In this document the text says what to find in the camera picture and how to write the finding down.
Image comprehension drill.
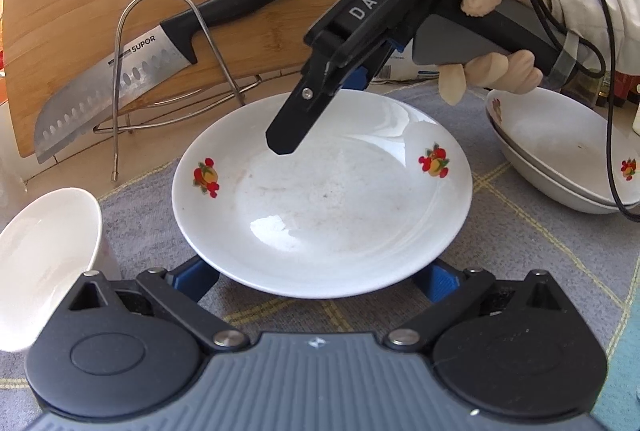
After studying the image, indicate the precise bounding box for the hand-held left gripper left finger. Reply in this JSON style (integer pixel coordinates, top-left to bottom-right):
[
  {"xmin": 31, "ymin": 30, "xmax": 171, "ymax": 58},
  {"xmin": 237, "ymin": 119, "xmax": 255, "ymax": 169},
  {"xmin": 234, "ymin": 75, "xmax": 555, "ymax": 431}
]
[{"xmin": 67, "ymin": 256, "xmax": 251, "ymax": 355}]

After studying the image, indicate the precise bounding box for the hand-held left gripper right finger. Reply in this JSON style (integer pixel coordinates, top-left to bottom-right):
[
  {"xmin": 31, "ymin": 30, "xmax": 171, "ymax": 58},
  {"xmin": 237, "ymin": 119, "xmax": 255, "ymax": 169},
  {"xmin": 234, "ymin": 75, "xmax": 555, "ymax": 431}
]
[{"xmin": 382, "ymin": 261, "xmax": 568, "ymax": 355}]

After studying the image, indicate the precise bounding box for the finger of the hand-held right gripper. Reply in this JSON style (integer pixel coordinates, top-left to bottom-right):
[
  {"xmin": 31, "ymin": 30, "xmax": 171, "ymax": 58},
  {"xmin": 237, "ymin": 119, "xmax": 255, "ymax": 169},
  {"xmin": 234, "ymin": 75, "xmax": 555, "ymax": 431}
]
[
  {"xmin": 265, "ymin": 42, "xmax": 386, "ymax": 157},
  {"xmin": 350, "ymin": 40, "xmax": 402, "ymax": 93}
]

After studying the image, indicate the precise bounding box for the white bowl pink floral print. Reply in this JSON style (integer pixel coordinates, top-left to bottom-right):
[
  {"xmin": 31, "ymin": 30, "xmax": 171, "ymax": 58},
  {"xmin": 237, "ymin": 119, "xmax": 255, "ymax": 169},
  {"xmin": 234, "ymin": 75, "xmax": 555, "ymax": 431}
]
[{"xmin": 0, "ymin": 188, "xmax": 123, "ymax": 353}]

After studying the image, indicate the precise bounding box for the person's right forearm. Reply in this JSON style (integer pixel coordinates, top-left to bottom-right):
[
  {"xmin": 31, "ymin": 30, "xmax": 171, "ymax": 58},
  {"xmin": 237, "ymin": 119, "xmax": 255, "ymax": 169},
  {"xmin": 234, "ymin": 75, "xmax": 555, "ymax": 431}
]
[{"xmin": 520, "ymin": 0, "xmax": 640, "ymax": 79}]

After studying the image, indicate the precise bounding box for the person's right hand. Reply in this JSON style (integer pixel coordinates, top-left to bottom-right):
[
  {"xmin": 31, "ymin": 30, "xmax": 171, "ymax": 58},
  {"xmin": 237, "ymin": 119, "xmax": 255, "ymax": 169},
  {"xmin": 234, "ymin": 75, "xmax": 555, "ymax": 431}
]
[{"xmin": 439, "ymin": 0, "xmax": 545, "ymax": 107}]

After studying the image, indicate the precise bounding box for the grey blue checked dish towel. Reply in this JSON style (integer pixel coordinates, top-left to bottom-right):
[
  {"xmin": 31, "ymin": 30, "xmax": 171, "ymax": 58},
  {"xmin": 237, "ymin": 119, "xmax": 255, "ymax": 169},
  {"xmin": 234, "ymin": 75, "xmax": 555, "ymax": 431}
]
[{"xmin": 0, "ymin": 78, "xmax": 640, "ymax": 431}]

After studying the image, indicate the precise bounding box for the black-handled kitchen knife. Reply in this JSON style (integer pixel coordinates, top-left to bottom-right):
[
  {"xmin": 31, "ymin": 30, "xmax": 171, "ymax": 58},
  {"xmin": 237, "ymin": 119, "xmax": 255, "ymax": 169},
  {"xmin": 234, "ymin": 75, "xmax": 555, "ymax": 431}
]
[{"xmin": 34, "ymin": 0, "xmax": 306, "ymax": 164}]

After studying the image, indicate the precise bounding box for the steel wire rack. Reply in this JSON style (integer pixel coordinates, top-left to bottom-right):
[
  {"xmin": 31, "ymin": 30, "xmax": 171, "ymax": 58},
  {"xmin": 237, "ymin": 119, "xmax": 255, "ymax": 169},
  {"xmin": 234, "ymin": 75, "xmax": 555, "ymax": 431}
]
[{"xmin": 92, "ymin": 0, "xmax": 262, "ymax": 182}]

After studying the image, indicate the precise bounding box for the black cable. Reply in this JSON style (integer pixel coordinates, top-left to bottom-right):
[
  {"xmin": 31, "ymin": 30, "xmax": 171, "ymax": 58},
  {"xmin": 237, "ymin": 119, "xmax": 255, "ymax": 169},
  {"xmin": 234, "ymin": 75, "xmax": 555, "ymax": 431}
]
[{"xmin": 492, "ymin": 0, "xmax": 640, "ymax": 218}]

